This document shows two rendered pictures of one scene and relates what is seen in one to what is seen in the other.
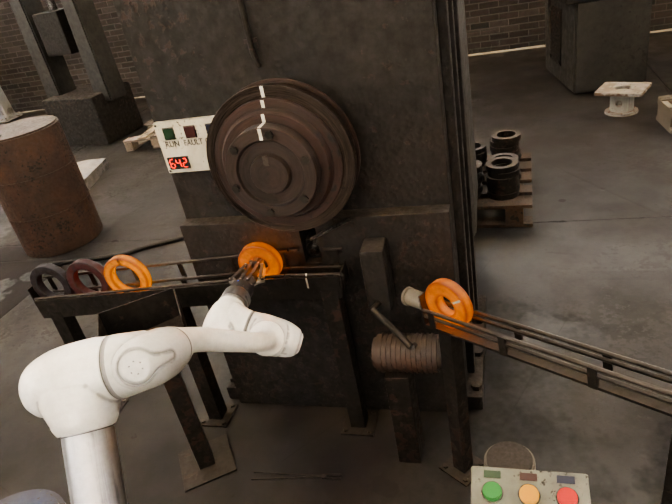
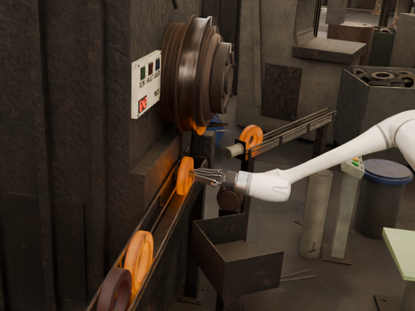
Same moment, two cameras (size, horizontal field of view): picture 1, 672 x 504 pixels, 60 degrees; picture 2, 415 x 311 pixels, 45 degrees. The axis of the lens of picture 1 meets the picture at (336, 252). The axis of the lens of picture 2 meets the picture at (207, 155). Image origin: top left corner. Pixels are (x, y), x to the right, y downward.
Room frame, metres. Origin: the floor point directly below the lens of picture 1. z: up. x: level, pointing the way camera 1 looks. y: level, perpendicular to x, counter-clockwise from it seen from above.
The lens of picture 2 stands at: (1.96, 2.08, 1.56)
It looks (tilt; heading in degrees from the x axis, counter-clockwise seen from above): 21 degrees down; 261
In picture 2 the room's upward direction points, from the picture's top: 4 degrees clockwise
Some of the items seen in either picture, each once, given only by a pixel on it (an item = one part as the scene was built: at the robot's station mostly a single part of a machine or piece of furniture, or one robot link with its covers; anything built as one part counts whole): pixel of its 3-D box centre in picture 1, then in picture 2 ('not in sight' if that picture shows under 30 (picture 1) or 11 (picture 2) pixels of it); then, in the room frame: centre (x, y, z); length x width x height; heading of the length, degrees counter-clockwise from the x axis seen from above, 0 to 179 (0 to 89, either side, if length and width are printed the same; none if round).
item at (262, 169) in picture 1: (272, 171); (223, 78); (1.61, 0.14, 1.11); 0.28 x 0.06 x 0.28; 71
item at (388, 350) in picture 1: (414, 398); (229, 226); (1.47, -0.16, 0.27); 0.22 x 0.13 x 0.53; 71
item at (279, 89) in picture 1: (282, 159); (199, 76); (1.71, 0.10, 1.11); 0.47 x 0.06 x 0.47; 71
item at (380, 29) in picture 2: not in sight; (383, 53); (-1.72, -5.06, 0.39); 1.03 x 0.83 x 0.78; 151
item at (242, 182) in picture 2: (235, 300); (243, 182); (1.54, 0.34, 0.75); 0.09 x 0.06 x 0.09; 71
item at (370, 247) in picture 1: (378, 274); (202, 155); (1.64, -0.12, 0.68); 0.11 x 0.08 x 0.24; 161
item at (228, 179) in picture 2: (243, 286); (224, 179); (1.61, 0.31, 0.76); 0.09 x 0.08 x 0.07; 161
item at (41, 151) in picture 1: (40, 185); not in sight; (4.13, 2.01, 0.45); 0.59 x 0.59 x 0.89
